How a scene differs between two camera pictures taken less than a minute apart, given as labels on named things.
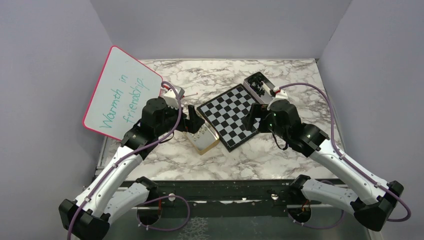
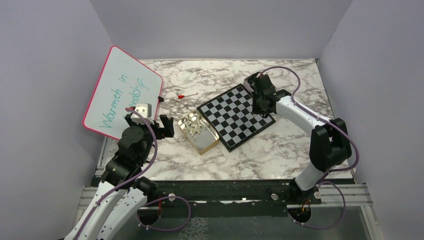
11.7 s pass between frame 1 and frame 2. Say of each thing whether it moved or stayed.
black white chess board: stayed
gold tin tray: stayed
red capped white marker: stayed
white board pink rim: stayed
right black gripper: moved
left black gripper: moved
